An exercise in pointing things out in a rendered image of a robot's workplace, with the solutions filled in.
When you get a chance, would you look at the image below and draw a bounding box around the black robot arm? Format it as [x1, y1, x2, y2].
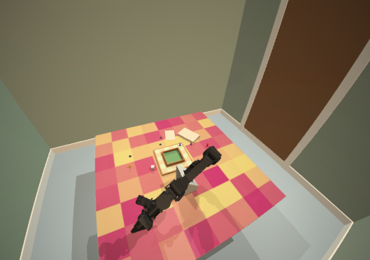
[136, 146, 222, 210]

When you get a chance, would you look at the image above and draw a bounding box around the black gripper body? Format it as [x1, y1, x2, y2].
[137, 199, 163, 231]

